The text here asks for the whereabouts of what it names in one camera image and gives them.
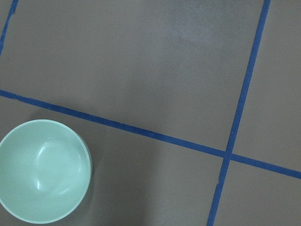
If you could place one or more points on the green bowl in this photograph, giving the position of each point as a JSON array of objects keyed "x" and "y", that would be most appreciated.
[{"x": 45, "y": 171}]

